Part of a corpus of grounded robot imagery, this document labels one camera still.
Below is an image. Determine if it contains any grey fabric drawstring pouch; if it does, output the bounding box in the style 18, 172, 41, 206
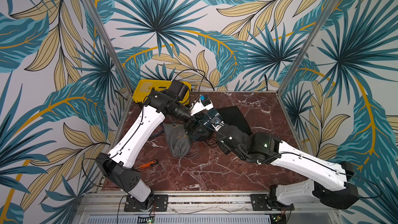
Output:
163, 123, 192, 158

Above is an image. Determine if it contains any black hair dryer bag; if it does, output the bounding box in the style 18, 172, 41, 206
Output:
187, 113, 217, 142

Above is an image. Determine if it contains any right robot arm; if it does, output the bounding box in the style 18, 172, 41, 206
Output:
216, 124, 360, 210

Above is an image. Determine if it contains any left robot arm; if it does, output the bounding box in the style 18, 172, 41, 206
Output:
95, 80, 213, 209

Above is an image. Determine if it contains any yellow and black toolbox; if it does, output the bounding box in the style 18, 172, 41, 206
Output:
132, 79, 191, 105

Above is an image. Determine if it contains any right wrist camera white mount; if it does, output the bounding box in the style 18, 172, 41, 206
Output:
210, 116, 224, 131

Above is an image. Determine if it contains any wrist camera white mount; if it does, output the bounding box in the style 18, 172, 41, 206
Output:
210, 116, 224, 131
189, 94, 214, 116

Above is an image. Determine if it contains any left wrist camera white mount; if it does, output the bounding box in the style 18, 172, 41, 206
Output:
189, 94, 214, 116

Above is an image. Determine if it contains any orange handled screwdriver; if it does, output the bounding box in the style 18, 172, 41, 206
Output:
134, 160, 159, 171

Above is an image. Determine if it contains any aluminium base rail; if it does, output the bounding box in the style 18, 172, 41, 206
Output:
72, 191, 340, 224

